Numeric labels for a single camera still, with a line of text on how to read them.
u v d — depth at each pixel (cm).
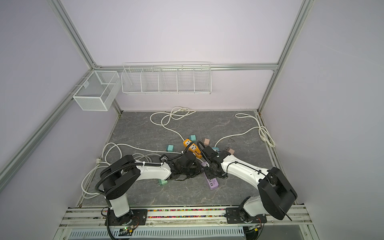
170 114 113
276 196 42
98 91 103
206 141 100
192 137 102
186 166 71
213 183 82
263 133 105
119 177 49
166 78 99
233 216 73
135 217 73
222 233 158
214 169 61
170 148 97
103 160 94
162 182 83
